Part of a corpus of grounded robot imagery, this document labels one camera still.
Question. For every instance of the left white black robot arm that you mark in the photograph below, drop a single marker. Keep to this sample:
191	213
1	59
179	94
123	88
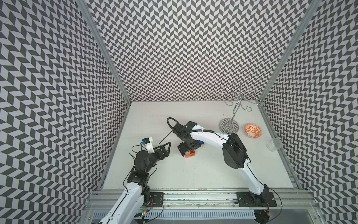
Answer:
136	200

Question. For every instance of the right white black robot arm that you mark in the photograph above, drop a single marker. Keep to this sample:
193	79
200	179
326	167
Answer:
234	152

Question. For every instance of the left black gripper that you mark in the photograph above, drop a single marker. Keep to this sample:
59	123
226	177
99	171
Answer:
165	153

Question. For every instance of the aluminium front rail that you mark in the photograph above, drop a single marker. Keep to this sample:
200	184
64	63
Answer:
208	199

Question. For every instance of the clear glass cup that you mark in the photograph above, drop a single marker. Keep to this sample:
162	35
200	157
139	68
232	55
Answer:
274	144

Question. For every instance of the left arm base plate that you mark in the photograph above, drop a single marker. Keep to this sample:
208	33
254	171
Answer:
153	199

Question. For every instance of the white ribbed cable duct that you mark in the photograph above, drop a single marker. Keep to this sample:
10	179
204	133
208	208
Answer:
200	214

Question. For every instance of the orange patterned small plate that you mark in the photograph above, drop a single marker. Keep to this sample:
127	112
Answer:
253	131

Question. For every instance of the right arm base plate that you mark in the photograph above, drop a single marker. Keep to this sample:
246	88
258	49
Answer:
246	199

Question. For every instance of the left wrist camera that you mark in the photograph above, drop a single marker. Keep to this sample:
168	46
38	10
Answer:
147	143

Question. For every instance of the silver metal jewelry stand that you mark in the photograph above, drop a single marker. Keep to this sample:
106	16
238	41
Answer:
229	125

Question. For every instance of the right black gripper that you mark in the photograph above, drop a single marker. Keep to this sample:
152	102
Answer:
182	149

